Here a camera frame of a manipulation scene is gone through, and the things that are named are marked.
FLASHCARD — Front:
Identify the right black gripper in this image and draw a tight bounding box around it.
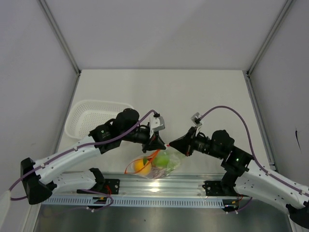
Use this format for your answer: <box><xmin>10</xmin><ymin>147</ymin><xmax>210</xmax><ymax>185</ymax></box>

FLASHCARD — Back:
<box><xmin>169</xmin><ymin>127</ymin><xmax>223</xmax><ymax>159</ymax></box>

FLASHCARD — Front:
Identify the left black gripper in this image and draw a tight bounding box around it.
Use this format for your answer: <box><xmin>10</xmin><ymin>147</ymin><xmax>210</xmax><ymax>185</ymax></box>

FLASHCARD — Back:
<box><xmin>121</xmin><ymin>127</ymin><xmax>166</xmax><ymax>153</ymax></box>

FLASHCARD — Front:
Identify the green apple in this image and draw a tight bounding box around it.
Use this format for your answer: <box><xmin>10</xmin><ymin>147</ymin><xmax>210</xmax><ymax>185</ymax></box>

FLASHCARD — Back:
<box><xmin>152</xmin><ymin>155</ymin><xmax>169</xmax><ymax>168</ymax></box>

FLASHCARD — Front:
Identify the clear zip top bag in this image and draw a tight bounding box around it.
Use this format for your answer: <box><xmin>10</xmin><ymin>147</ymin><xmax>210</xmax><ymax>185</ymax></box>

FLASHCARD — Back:
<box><xmin>124</xmin><ymin>145</ymin><xmax>185</xmax><ymax>179</ymax></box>

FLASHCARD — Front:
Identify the orange fruit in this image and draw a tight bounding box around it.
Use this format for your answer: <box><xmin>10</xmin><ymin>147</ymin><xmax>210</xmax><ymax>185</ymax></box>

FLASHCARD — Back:
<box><xmin>133</xmin><ymin>158</ymin><xmax>152</xmax><ymax>176</ymax></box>

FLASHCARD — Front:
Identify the red grapes bunch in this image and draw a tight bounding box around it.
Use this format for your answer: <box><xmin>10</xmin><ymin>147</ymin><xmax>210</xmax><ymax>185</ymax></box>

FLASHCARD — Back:
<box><xmin>149</xmin><ymin>168</ymin><xmax>168</xmax><ymax>179</ymax></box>

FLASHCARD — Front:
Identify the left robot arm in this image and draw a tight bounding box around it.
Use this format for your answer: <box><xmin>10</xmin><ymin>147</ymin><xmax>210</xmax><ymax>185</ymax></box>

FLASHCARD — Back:
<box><xmin>20</xmin><ymin>108</ymin><xmax>166</xmax><ymax>205</ymax></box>

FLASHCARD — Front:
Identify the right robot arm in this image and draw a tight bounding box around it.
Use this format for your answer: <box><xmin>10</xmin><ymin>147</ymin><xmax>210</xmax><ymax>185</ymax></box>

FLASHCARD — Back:
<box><xmin>169</xmin><ymin>127</ymin><xmax>309</xmax><ymax>229</ymax></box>

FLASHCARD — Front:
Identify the white perforated plastic basket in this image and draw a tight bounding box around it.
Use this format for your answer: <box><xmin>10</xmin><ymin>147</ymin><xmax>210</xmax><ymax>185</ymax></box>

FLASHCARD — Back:
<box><xmin>64</xmin><ymin>100</ymin><xmax>133</xmax><ymax>139</ymax></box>

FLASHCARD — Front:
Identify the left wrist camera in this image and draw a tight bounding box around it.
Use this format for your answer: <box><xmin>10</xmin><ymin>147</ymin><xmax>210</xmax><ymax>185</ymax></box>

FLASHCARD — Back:
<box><xmin>150</xmin><ymin>116</ymin><xmax>165</xmax><ymax>132</ymax></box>

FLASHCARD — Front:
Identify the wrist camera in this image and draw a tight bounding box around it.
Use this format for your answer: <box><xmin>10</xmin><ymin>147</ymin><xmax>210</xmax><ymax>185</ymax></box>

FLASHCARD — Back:
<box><xmin>191</xmin><ymin>112</ymin><xmax>203</xmax><ymax>134</ymax></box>
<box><xmin>150</xmin><ymin>116</ymin><xmax>165</xmax><ymax>132</ymax></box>

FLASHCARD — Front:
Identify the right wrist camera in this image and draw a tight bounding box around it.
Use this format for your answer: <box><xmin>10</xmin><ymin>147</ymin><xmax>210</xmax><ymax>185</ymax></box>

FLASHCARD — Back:
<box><xmin>191</xmin><ymin>112</ymin><xmax>203</xmax><ymax>134</ymax></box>

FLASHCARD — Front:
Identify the aluminium mounting rail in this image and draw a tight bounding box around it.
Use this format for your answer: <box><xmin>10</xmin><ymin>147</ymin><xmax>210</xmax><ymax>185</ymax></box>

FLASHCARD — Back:
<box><xmin>55</xmin><ymin>173</ymin><xmax>242</xmax><ymax>200</ymax></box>

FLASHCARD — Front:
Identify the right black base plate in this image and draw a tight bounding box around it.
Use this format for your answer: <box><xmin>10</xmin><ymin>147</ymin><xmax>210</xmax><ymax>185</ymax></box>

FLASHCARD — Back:
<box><xmin>202</xmin><ymin>180</ymin><xmax>239</xmax><ymax>197</ymax></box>

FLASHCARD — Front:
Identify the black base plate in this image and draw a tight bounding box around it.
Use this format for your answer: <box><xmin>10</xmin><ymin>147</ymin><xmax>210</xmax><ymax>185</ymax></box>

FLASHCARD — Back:
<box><xmin>202</xmin><ymin>180</ymin><xmax>239</xmax><ymax>197</ymax></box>
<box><xmin>77</xmin><ymin>179</ymin><xmax>120</xmax><ymax>195</ymax></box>

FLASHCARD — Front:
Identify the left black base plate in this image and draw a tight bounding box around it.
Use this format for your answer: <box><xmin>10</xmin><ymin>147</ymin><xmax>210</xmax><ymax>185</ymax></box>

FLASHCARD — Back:
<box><xmin>77</xmin><ymin>179</ymin><xmax>120</xmax><ymax>195</ymax></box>

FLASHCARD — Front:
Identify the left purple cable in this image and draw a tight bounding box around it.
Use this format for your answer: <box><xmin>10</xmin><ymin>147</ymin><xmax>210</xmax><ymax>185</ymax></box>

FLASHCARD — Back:
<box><xmin>8</xmin><ymin>109</ymin><xmax>161</xmax><ymax>213</ymax></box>

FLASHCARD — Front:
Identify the white slotted cable duct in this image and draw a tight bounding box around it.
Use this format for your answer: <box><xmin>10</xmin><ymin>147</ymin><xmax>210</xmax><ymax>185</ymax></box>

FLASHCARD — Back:
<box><xmin>43</xmin><ymin>196</ymin><xmax>224</xmax><ymax>208</ymax></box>

